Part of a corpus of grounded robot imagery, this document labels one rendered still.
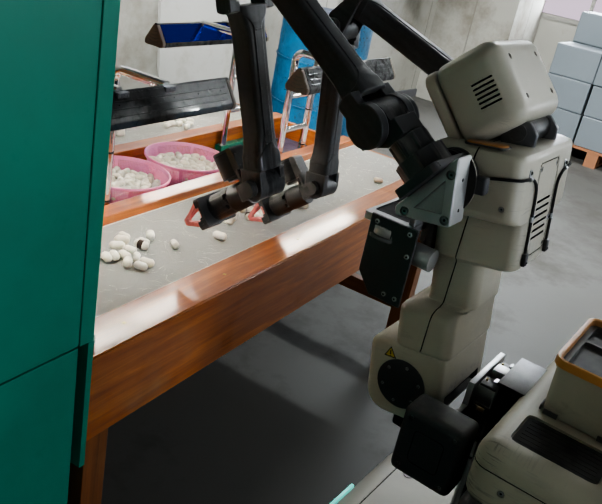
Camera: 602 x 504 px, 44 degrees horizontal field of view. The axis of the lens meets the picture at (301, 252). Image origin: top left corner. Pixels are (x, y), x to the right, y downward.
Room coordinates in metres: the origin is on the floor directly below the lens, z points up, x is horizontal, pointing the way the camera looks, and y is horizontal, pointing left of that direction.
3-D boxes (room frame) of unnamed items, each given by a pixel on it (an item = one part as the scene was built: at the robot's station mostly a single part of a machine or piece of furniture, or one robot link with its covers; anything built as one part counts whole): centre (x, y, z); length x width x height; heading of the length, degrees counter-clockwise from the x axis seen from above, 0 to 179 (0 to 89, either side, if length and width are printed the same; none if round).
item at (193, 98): (1.59, 0.41, 1.08); 0.62 x 0.08 x 0.07; 153
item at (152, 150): (2.21, 0.41, 0.72); 0.27 x 0.27 x 0.10
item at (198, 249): (1.95, 0.16, 0.73); 1.81 x 0.30 x 0.02; 153
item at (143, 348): (1.85, -0.03, 0.67); 1.81 x 0.12 x 0.19; 153
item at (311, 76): (2.45, -0.03, 1.08); 0.62 x 0.08 x 0.07; 153
